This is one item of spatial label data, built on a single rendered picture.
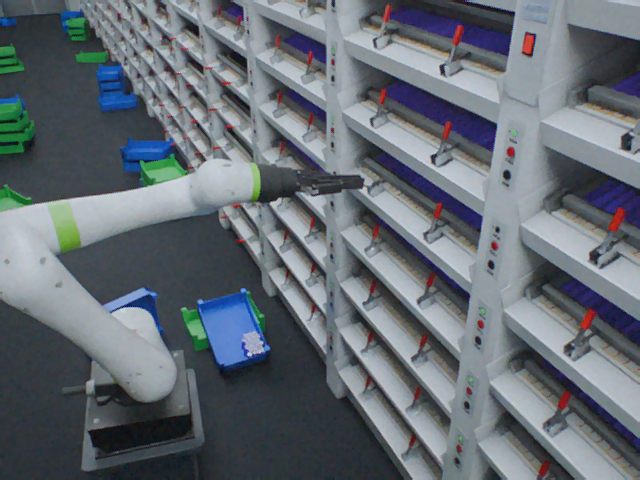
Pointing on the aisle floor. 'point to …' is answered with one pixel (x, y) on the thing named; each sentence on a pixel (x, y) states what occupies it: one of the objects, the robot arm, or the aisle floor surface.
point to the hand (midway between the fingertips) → (349, 181)
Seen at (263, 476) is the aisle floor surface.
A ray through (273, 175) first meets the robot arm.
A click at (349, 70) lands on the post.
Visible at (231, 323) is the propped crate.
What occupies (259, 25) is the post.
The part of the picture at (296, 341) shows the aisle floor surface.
